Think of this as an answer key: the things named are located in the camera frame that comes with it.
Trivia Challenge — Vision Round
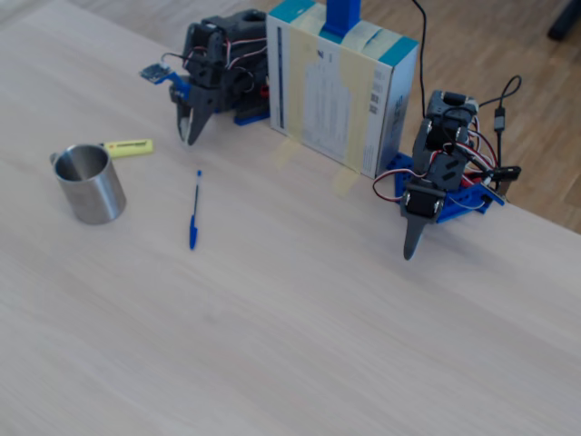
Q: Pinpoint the blue base plate under camera arm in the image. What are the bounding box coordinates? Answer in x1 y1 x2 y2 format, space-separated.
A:
207 104 272 126

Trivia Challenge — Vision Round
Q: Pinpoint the thin black camera cable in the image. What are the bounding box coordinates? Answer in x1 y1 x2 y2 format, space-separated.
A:
159 53 194 69

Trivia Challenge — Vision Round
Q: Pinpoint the black furniture foot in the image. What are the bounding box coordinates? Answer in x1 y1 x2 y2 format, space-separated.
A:
547 0 581 43

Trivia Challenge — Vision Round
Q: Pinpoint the beige masking tape strip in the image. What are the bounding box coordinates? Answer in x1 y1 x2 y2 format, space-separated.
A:
271 3 328 173
332 20 385 198

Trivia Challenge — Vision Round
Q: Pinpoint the blue camera mount bracket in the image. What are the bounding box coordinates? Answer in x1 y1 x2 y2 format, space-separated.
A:
163 72 192 104

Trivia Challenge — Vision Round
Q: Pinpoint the silver metal cup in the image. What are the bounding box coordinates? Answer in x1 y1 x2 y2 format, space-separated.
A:
48 144 127 225

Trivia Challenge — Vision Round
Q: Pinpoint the yellow highlighter with black cap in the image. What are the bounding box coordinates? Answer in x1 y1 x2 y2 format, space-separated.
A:
98 138 154 160

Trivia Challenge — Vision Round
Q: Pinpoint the red white black servo wire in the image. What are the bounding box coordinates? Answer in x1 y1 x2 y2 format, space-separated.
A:
372 168 426 203

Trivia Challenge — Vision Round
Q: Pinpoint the blue capped ballpoint pen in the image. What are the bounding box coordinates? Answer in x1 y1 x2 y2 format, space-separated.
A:
188 169 203 252

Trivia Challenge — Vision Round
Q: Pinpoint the white and teal cardboard box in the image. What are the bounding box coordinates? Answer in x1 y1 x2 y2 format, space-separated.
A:
265 0 419 181

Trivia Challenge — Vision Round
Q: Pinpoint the black cable plug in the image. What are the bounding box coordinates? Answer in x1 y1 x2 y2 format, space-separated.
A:
487 165 523 182

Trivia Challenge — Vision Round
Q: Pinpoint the blue camera stand post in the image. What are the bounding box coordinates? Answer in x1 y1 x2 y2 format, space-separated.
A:
320 0 363 45

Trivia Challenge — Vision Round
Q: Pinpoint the black usb adapter cable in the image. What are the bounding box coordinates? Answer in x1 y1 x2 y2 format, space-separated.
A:
478 74 523 172

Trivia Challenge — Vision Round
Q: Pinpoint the dark grey camera-carrying robot arm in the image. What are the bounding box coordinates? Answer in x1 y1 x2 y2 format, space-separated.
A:
182 9 271 120

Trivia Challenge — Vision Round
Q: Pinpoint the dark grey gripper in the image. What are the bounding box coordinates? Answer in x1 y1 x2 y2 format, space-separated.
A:
175 60 228 147

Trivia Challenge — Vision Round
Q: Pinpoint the long black hanging cable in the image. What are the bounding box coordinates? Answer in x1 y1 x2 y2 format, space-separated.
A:
410 0 429 120

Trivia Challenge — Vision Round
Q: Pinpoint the idle arm gripper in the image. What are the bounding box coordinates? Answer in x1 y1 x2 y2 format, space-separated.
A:
399 179 448 262

